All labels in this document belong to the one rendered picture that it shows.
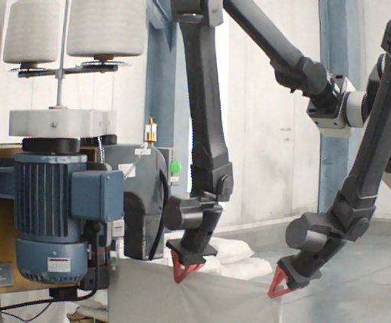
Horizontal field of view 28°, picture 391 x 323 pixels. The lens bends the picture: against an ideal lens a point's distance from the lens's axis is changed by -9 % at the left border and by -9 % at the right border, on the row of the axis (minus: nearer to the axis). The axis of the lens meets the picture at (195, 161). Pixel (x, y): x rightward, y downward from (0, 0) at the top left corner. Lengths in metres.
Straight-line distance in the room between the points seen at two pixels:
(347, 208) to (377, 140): 0.17
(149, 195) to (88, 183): 0.49
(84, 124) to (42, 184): 0.14
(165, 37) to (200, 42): 6.20
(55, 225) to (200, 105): 0.38
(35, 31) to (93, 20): 0.24
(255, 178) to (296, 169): 0.86
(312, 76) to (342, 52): 8.63
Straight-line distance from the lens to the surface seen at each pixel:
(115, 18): 1.63
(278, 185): 9.70
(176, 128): 7.67
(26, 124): 1.52
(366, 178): 1.47
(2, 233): 1.69
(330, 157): 10.53
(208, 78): 1.65
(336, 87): 1.96
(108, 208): 1.51
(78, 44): 1.64
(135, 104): 7.80
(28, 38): 1.83
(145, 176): 1.97
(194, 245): 1.76
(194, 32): 1.61
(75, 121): 1.52
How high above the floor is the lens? 1.41
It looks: 3 degrees down
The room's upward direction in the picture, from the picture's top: 2 degrees clockwise
